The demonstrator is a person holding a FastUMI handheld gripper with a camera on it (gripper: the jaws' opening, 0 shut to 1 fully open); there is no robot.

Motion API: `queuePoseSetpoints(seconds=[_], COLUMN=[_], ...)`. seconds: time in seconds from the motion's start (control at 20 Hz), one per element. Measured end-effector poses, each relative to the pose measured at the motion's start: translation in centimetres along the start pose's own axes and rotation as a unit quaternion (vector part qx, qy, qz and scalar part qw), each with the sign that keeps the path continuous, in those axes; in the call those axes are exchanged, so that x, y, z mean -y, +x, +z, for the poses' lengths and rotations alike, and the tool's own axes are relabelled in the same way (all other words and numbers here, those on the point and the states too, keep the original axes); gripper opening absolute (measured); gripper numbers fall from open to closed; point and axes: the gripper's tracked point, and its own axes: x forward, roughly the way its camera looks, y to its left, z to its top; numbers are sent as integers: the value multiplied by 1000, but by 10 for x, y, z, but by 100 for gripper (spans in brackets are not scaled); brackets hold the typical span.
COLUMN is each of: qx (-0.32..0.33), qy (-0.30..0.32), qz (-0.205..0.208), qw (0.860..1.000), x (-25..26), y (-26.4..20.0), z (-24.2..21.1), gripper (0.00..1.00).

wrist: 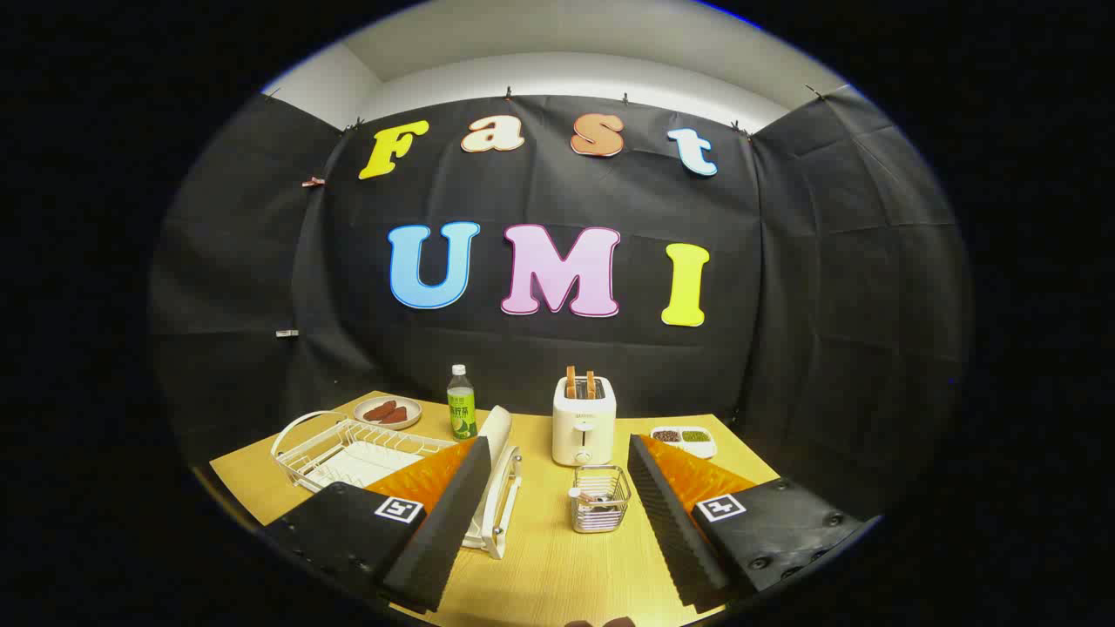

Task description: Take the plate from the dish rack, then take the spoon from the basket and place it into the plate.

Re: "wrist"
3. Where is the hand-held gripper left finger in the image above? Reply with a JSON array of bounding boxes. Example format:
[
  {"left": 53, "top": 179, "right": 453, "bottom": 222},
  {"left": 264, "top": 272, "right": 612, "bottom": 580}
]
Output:
[{"left": 261, "top": 435, "right": 494, "bottom": 615}]

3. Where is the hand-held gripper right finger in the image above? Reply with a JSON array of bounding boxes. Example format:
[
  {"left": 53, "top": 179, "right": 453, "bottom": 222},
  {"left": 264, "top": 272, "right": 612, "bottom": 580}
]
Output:
[{"left": 627, "top": 433, "right": 882, "bottom": 613}]

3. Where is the silver wire basket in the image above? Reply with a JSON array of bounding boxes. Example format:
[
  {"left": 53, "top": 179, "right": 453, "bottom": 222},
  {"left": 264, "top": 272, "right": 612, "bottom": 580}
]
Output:
[{"left": 568, "top": 465, "right": 632, "bottom": 534}]

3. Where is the beige round plate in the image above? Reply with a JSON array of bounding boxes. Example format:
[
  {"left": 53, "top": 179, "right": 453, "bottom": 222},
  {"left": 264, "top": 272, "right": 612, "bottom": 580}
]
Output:
[{"left": 475, "top": 405, "right": 515, "bottom": 475}]

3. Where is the white wire dish rack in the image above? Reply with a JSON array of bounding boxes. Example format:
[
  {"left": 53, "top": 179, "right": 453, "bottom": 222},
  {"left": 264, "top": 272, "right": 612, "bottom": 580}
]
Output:
[{"left": 270, "top": 409, "right": 524, "bottom": 561}]

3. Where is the white divided snack tray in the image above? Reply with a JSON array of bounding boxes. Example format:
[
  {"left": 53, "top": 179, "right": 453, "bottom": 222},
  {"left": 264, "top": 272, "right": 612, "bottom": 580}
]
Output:
[{"left": 650, "top": 426, "right": 718, "bottom": 460}]

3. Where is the small beige saucer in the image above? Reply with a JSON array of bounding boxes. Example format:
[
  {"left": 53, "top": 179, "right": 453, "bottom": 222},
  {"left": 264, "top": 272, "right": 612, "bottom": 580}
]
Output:
[{"left": 353, "top": 396, "right": 423, "bottom": 431}]

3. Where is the green label drink bottle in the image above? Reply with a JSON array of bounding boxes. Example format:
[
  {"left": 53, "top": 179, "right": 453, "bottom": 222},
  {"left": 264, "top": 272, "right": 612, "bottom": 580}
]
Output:
[{"left": 447, "top": 364, "right": 478, "bottom": 441}]

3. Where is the white toaster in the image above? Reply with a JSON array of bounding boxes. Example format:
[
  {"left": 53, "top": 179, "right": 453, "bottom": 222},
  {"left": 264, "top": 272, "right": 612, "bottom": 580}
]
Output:
[{"left": 551, "top": 376, "right": 618, "bottom": 468}]

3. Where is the black backdrop cloth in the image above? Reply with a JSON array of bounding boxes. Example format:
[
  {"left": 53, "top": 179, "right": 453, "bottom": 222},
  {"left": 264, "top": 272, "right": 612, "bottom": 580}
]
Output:
[{"left": 148, "top": 87, "right": 972, "bottom": 523}]

